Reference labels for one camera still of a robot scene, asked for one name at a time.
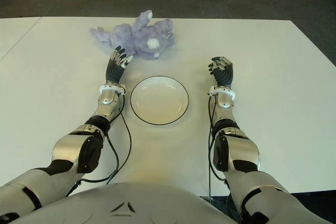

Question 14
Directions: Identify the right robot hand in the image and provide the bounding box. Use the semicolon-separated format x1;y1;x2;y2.
207;56;234;88

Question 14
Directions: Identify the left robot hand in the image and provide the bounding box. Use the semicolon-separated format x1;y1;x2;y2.
105;46;134;84

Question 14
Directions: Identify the purple plush bunny doll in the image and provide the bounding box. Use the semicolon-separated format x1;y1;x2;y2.
88;10;176;60

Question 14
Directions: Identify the white plate black rim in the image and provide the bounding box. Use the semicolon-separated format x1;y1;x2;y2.
130;76;190;126

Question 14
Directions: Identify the silver robot torso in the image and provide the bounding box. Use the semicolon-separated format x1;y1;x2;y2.
9;182;237;224

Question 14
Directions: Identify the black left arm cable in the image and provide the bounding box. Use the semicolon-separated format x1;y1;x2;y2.
65;90;133;198

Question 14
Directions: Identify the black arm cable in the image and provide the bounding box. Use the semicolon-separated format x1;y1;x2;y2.
208;94;226;198
65;90;133;198

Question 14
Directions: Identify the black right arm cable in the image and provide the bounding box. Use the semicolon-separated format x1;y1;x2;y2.
208;94;226;198

